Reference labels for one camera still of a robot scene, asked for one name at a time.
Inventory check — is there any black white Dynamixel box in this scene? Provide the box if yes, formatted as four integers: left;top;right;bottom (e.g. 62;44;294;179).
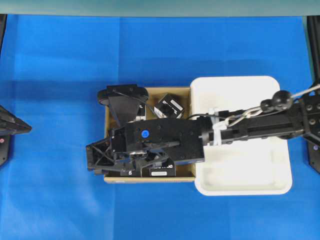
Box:
135;104;146;121
120;168;142;178
149;163;176;177
154;93;185;119

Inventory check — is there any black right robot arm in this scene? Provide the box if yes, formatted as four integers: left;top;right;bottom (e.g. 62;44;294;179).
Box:
86;84;320;176

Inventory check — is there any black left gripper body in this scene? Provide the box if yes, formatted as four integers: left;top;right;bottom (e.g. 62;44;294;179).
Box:
0;105;15;136

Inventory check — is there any white plastic tray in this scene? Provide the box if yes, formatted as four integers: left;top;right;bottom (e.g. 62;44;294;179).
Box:
190;76;293;196

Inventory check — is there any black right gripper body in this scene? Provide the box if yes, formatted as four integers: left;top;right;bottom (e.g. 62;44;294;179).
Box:
111;117;206;167

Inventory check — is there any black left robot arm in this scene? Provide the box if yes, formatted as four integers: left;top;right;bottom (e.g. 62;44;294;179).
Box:
0;105;32;166

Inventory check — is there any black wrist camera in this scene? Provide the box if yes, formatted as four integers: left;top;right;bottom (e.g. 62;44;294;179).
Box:
97;84;149;127

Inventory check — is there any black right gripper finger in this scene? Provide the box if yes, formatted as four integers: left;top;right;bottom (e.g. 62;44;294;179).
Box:
93;154;169;175
85;138;118;172

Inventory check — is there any blue table cloth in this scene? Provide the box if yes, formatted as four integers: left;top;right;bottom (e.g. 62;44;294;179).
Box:
0;15;320;240

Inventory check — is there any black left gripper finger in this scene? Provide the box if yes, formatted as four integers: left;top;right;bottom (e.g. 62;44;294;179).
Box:
12;115;32;129
4;128;31;136

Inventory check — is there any brown cardboard box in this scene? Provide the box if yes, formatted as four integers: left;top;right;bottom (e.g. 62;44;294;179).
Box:
103;86;196;184

